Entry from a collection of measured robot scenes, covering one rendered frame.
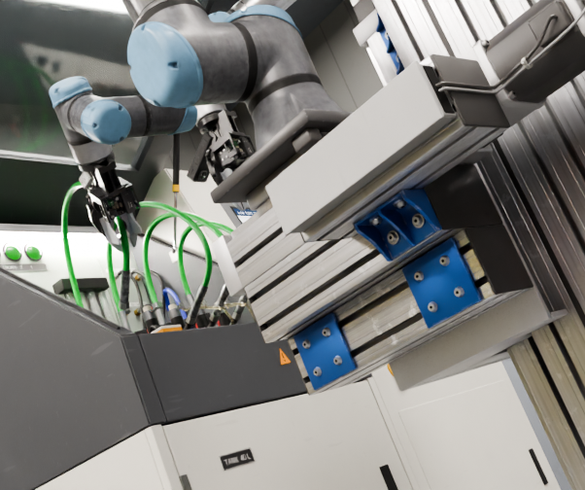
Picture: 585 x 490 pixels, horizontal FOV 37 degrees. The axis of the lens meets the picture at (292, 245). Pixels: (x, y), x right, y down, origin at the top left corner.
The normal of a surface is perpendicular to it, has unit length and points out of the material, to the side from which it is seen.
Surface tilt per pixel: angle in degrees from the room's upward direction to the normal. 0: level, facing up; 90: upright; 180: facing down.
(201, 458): 90
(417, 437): 90
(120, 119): 132
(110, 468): 90
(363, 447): 90
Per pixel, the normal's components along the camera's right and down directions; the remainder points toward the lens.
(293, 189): -0.70, 0.07
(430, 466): 0.72, -0.46
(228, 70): 0.58, 0.32
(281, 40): 0.45, -0.39
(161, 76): -0.75, 0.26
